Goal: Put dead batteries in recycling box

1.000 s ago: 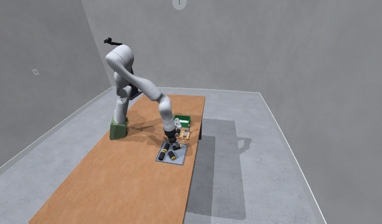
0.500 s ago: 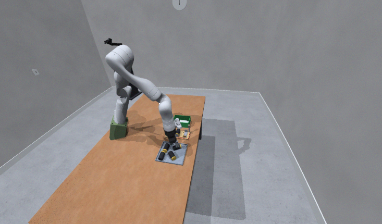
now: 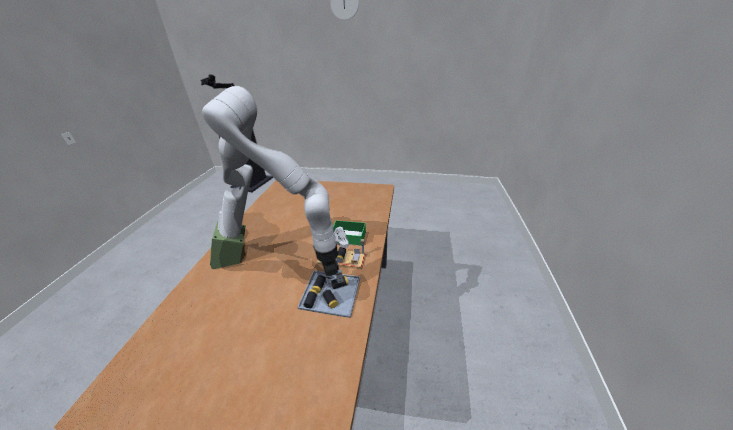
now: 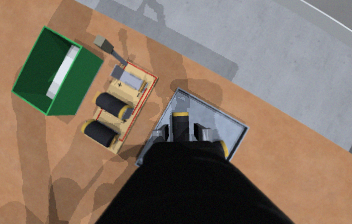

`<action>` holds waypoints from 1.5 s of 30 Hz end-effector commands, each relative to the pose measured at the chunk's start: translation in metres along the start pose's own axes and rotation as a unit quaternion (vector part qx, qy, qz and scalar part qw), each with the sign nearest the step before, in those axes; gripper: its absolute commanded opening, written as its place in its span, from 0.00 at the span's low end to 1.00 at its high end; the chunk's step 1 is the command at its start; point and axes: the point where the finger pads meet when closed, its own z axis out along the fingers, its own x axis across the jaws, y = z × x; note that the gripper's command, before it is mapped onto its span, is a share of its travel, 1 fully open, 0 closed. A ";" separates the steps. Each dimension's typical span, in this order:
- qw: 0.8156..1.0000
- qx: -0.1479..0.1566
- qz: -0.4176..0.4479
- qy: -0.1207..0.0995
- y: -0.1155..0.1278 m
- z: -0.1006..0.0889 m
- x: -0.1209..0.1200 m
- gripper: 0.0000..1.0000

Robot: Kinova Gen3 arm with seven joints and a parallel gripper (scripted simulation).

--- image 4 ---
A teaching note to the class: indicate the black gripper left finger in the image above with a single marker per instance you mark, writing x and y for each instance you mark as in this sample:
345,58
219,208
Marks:
161,135

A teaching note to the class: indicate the green open box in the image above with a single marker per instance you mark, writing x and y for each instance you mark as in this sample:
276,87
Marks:
48,72

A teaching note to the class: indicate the black battery with yellow end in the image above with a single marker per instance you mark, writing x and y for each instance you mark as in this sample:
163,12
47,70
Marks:
98,132
112,104
222,146
180,126

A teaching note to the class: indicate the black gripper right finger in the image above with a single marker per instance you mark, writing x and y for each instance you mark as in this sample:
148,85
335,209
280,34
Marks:
201,133

